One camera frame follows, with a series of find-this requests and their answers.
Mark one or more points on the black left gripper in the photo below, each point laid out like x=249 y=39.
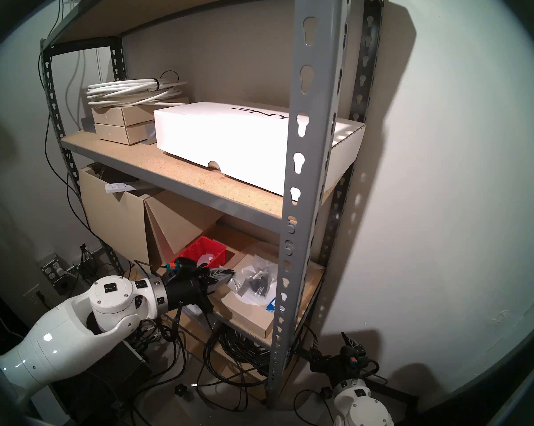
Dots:
x=185 y=287

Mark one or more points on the grey metal rack shelf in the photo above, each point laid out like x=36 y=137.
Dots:
x=307 y=96

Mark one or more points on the white power strip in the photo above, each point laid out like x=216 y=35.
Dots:
x=121 y=187

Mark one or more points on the cardboard box with open flap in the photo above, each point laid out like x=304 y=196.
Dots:
x=178 y=225

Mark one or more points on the flat brown AP mount box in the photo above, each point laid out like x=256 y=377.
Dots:
x=249 y=318

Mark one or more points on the clear bag of black parts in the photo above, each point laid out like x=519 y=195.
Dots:
x=253 y=285

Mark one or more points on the white wall plate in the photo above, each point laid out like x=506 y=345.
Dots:
x=33 y=295

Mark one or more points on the white PNY cardboard box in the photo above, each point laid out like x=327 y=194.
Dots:
x=227 y=132

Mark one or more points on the metal wall outlet box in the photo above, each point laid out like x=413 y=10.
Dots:
x=49 y=267

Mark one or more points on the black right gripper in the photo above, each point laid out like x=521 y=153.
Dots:
x=338 y=367

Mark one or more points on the large open cardboard box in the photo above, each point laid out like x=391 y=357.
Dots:
x=111 y=225

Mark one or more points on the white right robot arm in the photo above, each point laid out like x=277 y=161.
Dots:
x=360 y=407

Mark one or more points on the red plastic bin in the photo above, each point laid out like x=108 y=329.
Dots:
x=204 y=247

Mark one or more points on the black knob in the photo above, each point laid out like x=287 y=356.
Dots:
x=182 y=390

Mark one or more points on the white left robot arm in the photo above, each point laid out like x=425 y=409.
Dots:
x=49 y=341

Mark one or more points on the brown cardboard back sheet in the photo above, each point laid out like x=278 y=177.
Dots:
x=249 y=227

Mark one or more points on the small brown cardboard box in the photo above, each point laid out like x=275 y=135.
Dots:
x=120 y=115
x=120 y=134

